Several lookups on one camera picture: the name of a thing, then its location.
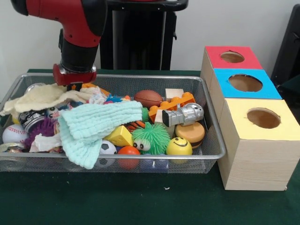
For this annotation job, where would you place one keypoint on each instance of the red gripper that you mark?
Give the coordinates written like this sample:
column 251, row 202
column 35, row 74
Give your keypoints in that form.
column 75, row 77

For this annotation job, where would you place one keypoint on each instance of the cream waffle cloth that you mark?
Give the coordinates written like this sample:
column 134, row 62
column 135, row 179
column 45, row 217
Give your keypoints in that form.
column 42, row 98

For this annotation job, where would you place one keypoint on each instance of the mint green waffle cloth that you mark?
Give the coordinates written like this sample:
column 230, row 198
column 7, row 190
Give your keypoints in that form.
column 93, row 122

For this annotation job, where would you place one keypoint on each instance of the colourful polka dot cloth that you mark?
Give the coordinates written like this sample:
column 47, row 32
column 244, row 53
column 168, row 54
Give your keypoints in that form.
column 44, row 143

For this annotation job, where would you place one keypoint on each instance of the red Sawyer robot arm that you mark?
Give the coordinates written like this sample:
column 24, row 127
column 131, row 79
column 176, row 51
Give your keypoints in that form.
column 77, row 30

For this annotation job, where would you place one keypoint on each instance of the metal mesh bin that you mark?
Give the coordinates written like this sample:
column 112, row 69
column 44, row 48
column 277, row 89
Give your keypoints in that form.
column 199, row 161

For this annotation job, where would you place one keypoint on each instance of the wooden box with three holes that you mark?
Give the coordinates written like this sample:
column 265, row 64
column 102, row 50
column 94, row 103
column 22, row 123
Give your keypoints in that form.
column 257, row 164

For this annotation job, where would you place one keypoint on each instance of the yellow cheese wedge toy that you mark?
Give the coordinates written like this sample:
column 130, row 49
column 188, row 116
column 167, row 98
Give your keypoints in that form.
column 120, row 137

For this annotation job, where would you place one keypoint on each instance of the brown toy football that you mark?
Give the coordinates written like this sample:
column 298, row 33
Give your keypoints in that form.
column 148, row 98

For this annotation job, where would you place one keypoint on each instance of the white baseball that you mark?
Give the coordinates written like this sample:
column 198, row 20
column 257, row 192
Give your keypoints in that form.
column 15, row 133

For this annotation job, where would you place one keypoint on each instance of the green spiky toy with eyes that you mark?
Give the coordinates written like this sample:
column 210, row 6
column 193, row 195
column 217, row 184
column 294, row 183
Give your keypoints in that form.
column 154, row 136

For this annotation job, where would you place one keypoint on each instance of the small orange building block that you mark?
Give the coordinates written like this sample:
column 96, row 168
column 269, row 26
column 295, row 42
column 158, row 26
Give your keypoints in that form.
column 181, row 99

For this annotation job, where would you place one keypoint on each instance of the yellow smiley ball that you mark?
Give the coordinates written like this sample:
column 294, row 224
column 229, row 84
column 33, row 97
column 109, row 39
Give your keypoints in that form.
column 179, row 146

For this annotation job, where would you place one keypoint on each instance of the toy burger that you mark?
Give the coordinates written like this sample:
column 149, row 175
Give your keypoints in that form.
column 191, row 133

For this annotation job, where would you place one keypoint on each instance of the dark green table cloth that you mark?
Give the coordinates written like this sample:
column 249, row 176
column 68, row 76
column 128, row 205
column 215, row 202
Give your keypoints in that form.
column 140, row 199

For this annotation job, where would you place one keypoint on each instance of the black metal stand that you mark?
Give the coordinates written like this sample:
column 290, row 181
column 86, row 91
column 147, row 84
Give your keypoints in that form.
column 288, row 58

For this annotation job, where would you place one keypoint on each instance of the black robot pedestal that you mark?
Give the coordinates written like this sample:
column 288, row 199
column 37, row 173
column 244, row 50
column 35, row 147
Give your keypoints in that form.
column 140, row 35

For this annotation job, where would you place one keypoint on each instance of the silver toy camera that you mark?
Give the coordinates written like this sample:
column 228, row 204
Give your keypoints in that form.
column 185, row 114

